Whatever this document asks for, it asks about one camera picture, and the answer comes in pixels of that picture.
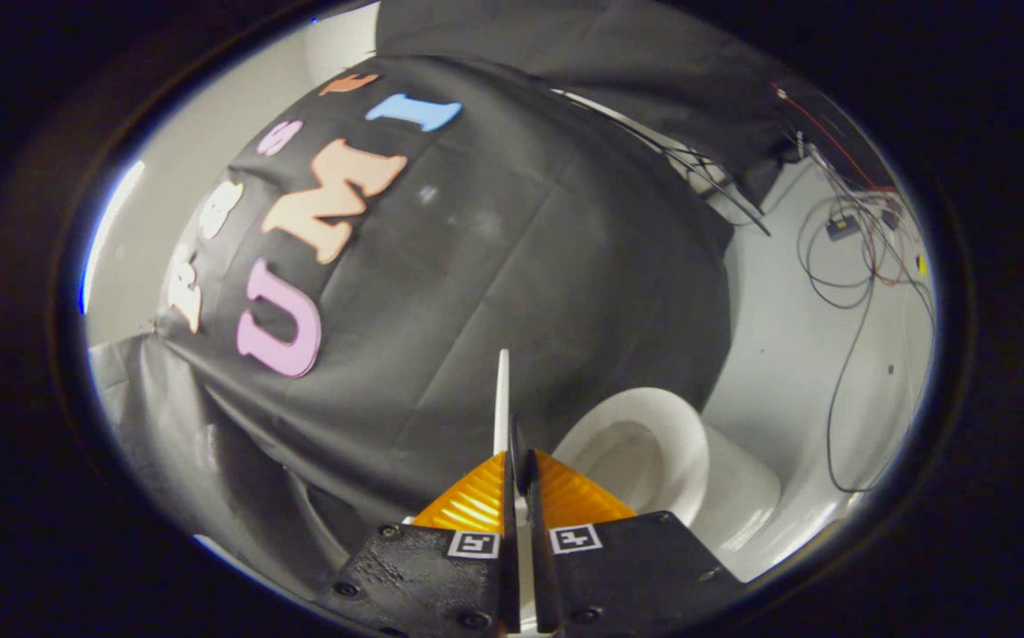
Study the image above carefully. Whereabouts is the red wire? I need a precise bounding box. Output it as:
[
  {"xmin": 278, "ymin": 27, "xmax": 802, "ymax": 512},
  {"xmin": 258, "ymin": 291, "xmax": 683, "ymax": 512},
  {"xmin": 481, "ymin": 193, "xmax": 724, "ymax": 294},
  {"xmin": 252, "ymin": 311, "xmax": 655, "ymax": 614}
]
[{"xmin": 773, "ymin": 84, "xmax": 910, "ymax": 286}]

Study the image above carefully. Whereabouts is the black backdrop cloth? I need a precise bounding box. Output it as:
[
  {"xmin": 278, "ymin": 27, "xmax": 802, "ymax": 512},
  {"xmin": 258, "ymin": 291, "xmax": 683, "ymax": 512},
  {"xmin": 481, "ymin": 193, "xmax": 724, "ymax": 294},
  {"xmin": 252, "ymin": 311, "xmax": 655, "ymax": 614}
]
[
  {"xmin": 375, "ymin": 0, "xmax": 823, "ymax": 209},
  {"xmin": 153, "ymin": 55, "xmax": 734, "ymax": 524},
  {"xmin": 87, "ymin": 335, "xmax": 371, "ymax": 577}
]

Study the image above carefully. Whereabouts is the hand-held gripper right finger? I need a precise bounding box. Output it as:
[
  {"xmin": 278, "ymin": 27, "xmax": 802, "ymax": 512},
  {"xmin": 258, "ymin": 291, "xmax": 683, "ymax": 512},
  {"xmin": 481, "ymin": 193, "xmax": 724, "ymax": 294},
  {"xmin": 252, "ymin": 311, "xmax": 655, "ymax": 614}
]
[{"xmin": 510, "ymin": 415, "xmax": 743, "ymax": 635}]

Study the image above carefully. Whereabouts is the black floor cable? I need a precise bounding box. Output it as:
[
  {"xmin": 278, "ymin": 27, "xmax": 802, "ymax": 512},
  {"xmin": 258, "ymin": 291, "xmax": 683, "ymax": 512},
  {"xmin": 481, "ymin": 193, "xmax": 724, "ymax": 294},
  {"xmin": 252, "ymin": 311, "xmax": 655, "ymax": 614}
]
[{"xmin": 825, "ymin": 266, "xmax": 878, "ymax": 494}]

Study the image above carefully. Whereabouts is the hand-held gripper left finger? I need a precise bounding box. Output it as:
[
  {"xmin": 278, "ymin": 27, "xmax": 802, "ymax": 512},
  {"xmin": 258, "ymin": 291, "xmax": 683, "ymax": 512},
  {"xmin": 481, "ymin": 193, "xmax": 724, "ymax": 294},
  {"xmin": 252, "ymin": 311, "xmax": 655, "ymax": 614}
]
[{"xmin": 330, "ymin": 447, "xmax": 522, "ymax": 635}]

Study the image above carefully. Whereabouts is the black tripod stand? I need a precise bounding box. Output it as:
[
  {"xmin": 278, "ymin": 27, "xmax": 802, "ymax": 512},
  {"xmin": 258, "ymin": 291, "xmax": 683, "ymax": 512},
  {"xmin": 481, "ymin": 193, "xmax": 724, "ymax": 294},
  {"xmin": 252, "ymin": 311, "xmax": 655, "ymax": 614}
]
[{"xmin": 556, "ymin": 89, "xmax": 772, "ymax": 237}]

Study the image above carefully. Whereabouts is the white toilet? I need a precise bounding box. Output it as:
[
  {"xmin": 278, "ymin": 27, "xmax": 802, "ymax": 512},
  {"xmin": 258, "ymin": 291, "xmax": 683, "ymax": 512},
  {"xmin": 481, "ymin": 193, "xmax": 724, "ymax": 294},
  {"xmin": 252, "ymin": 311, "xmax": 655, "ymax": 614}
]
[{"xmin": 552, "ymin": 387, "xmax": 783, "ymax": 583}]

